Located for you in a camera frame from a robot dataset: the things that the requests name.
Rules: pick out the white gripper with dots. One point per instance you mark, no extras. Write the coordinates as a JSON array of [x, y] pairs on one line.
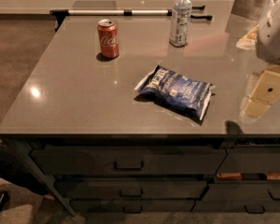
[[274, 37]]

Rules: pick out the blue chip bag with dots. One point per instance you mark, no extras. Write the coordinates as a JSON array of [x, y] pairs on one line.
[[176, 90]]

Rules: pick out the red coke can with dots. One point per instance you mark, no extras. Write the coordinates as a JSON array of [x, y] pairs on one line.
[[108, 38]]

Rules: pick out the clear plastic water bottle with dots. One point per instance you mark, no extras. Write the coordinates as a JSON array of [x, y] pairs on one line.
[[180, 22]]

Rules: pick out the dark drawer cabinet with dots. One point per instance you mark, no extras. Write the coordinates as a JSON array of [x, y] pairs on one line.
[[180, 174]]

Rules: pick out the middle right drawer handle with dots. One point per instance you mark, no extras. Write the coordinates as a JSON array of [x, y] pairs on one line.
[[275, 195]]

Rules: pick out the drawer handle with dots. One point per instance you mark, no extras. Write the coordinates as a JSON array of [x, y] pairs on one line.
[[132, 210], [124, 167], [254, 209], [275, 195], [130, 193]]

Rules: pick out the bottom right drawer handle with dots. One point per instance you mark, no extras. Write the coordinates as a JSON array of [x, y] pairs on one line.
[[254, 209]]

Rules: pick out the middle left drawer handle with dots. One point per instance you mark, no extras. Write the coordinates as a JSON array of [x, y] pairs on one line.
[[130, 193]]

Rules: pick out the top left drawer handle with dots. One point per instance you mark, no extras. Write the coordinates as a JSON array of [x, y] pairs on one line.
[[124, 167]]

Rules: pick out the bottom left drawer handle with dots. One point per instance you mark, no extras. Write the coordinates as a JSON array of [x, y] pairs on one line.
[[132, 210]]

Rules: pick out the silver rail with black brackets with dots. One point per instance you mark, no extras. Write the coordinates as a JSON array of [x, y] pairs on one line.
[[61, 14]]

